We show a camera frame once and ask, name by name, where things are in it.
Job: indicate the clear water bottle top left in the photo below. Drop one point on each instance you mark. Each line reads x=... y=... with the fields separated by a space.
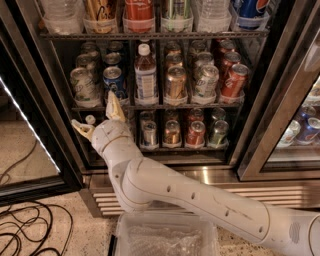
x=63 y=17

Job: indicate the blue pepsi can front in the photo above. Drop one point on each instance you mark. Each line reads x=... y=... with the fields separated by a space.
x=114 y=81

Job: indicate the blue cans right fridge section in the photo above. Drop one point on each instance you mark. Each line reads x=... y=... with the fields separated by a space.
x=309 y=124

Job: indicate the red can shelf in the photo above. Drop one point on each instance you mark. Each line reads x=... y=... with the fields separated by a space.
x=195 y=134
x=235 y=80

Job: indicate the green can bottom shelf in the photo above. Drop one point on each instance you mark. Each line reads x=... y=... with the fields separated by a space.
x=218 y=133

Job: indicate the silver can bottom shelf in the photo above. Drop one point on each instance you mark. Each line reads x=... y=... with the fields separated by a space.
x=149 y=134

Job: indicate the gold bottle top shelf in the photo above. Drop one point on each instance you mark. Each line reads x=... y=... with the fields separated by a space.
x=100 y=17

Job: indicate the iced tea bottle middle shelf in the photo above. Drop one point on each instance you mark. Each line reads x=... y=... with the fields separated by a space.
x=145 y=73

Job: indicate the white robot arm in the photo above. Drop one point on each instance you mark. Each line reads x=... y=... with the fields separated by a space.
x=138 y=181

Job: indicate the clear water bottle top right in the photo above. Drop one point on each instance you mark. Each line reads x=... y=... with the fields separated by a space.
x=214 y=15

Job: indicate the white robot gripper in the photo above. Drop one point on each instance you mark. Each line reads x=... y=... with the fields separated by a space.
x=107 y=132

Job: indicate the green bottle top shelf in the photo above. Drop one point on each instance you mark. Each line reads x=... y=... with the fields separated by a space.
x=176 y=13

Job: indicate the gold can shelf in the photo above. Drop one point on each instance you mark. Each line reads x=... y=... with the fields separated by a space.
x=172 y=134
x=175 y=82

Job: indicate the red bottle top shelf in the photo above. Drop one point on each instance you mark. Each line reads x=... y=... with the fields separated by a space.
x=139 y=15

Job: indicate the stainless steel fridge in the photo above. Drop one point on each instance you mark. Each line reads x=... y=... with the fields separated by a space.
x=283 y=64

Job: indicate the white green can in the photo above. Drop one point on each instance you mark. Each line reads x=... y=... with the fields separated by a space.
x=83 y=85
x=206 y=81

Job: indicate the clear water bottle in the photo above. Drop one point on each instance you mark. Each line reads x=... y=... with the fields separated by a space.
x=63 y=17
x=214 y=15

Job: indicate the tea bottle bottom shelf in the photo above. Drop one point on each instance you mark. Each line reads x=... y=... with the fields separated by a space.
x=90 y=119

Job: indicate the clear plastic bin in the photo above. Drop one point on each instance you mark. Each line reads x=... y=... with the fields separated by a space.
x=165 y=234

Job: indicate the red can front middle shelf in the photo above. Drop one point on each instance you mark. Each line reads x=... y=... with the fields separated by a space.
x=235 y=80

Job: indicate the gold can front middle shelf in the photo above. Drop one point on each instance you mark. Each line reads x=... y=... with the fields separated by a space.
x=175 y=82

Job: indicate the red can bottom shelf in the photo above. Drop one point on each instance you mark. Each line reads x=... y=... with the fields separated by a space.
x=195 y=134

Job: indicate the large pepsi bottle top shelf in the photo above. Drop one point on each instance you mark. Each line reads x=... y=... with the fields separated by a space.
x=250 y=8

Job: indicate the gold can bottom shelf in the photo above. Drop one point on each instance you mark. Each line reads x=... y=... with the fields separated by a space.
x=172 y=134

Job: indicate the white green can front right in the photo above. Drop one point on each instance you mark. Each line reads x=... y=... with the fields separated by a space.
x=206 y=81

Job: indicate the open glass fridge door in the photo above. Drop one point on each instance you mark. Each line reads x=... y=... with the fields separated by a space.
x=33 y=164

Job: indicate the white green can front left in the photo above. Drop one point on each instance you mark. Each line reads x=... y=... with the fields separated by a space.
x=83 y=85

